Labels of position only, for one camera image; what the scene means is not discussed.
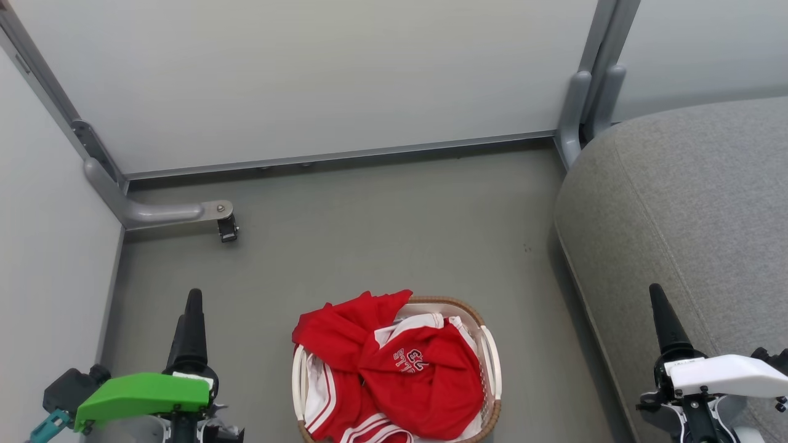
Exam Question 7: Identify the red printed jersey shirt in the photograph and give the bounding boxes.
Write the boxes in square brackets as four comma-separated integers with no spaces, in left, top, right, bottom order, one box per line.
[292,289,485,441]

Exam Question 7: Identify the white wicker-rimmed laundry basket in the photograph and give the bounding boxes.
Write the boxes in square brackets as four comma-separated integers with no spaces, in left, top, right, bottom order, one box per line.
[292,295,502,443]

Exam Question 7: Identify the grey fabric sofa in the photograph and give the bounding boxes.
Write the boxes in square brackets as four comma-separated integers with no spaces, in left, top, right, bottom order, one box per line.
[554,95,788,443]

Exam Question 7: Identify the grey partition corner post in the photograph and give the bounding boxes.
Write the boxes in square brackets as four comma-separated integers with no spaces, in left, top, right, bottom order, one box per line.
[554,0,641,170]

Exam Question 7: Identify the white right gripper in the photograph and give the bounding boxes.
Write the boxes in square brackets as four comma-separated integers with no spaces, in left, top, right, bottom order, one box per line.
[649,283,788,398]

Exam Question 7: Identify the grey partition foot bracket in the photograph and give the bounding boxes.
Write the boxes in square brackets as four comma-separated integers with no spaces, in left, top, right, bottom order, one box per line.
[84,157,235,232]

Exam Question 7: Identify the red and white shorts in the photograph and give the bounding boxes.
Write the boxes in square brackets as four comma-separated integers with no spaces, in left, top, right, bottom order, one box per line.
[304,313,478,443]

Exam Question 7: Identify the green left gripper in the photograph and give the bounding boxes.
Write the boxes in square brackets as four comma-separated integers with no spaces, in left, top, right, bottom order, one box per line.
[74,288,214,433]

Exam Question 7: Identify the grey slanted partition post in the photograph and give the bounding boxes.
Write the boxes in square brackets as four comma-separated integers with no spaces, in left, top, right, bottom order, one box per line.
[0,0,129,193]

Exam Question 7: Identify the black cable with teal plug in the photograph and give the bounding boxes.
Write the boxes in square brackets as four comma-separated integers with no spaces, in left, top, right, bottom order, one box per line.
[30,409,72,443]

